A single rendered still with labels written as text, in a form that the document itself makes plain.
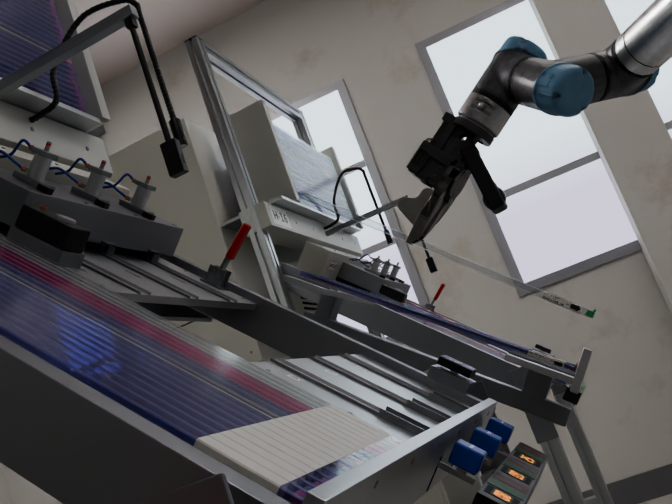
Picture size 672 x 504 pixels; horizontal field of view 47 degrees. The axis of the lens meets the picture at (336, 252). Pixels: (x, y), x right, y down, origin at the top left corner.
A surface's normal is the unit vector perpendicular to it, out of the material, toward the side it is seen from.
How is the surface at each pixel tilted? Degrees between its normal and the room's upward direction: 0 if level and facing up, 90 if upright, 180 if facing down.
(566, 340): 90
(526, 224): 90
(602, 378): 90
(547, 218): 90
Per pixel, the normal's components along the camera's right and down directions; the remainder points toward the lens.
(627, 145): -0.29, -0.12
